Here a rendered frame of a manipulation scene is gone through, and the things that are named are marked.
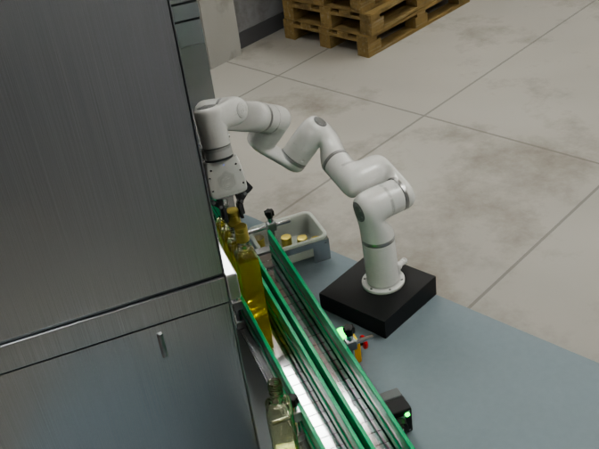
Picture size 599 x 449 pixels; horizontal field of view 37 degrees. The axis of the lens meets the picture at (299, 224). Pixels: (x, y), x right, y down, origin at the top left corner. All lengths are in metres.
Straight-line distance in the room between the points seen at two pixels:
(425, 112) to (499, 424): 3.30
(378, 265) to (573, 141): 2.65
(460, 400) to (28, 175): 1.27
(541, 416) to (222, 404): 0.82
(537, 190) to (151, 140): 3.22
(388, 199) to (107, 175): 1.06
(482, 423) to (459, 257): 1.89
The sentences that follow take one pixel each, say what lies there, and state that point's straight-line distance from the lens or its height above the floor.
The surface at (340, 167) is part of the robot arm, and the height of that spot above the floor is 1.15.
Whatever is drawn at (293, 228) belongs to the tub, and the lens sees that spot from 2.91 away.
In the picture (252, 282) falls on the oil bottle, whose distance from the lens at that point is 2.35.
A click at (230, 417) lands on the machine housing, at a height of 1.03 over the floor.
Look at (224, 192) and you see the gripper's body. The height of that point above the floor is 1.24.
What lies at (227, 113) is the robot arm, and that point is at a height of 1.42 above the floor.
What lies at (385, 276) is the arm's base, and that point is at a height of 0.87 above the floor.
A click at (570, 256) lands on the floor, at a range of 4.10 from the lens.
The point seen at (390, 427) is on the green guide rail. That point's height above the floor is 0.94.
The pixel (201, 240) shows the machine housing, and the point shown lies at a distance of 1.66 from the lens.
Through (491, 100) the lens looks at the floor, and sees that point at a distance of 5.45.
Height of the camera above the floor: 2.39
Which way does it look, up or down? 33 degrees down
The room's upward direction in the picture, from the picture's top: 8 degrees counter-clockwise
